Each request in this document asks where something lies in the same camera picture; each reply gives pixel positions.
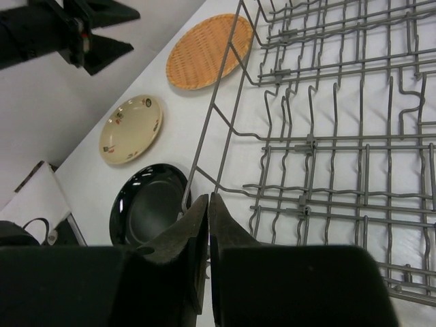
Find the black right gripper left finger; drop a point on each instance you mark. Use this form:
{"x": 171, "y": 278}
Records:
{"x": 162, "y": 282}

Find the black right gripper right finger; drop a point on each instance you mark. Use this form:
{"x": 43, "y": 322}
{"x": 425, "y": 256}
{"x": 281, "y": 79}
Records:
{"x": 273, "y": 285}

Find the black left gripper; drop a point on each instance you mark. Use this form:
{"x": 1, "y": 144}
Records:
{"x": 73, "y": 21}

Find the glossy black plate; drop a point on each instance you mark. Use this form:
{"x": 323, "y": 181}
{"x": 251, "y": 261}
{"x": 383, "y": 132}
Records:
{"x": 147, "y": 205}

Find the orange woven bamboo plate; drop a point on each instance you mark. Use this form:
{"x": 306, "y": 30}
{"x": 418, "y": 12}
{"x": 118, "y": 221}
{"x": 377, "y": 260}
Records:
{"x": 213, "y": 46}

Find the cream plate with red motifs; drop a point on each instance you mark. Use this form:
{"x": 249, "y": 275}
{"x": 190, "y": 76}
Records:
{"x": 131, "y": 129}

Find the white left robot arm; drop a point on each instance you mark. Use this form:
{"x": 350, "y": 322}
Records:
{"x": 40, "y": 28}

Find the grey wire dish rack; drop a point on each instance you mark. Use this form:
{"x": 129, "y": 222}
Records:
{"x": 321, "y": 130}

